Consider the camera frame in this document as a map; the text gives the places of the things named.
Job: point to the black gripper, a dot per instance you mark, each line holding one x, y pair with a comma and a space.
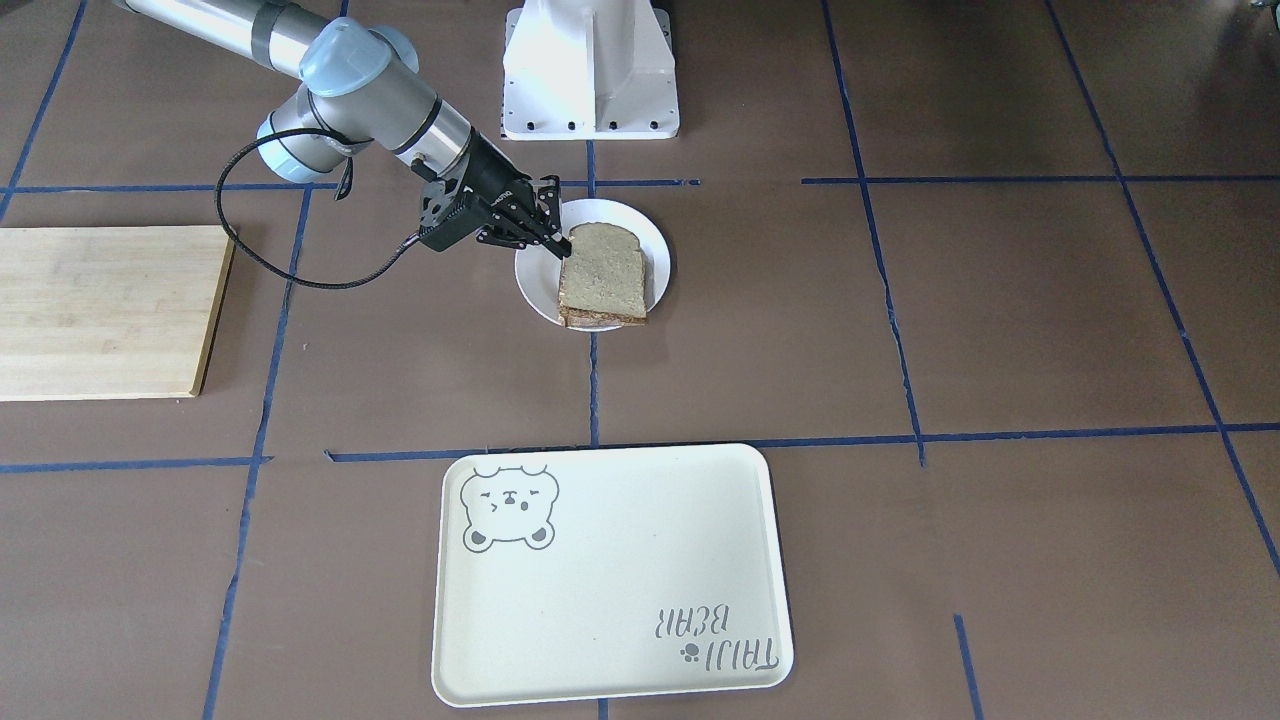
497, 176

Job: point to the brown bread slice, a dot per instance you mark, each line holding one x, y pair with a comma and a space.
603, 281

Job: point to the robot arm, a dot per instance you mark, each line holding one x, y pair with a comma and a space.
359, 87

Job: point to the white round plate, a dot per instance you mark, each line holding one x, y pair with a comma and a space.
537, 272

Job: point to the cream bear serving tray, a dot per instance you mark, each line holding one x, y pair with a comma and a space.
608, 573

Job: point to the wooden cutting board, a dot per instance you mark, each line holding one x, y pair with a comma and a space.
93, 313

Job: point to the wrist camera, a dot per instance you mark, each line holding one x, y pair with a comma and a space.
450, 211

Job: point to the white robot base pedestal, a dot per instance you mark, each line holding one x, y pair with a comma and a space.
589, 71

